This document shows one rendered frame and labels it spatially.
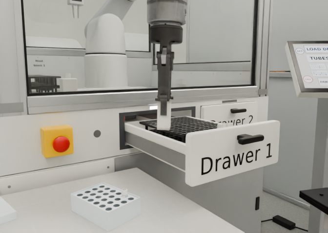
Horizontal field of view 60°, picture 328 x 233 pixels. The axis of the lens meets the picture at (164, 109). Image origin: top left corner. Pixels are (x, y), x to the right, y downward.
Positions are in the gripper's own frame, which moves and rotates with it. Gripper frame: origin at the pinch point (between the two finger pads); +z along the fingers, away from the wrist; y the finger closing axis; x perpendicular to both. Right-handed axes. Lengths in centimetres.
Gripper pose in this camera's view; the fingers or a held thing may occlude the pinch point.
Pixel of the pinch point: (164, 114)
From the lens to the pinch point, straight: 67.2
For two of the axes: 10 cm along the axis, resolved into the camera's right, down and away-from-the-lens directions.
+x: -10.0, -0.4, 0.7
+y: 0.8, -1.4, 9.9
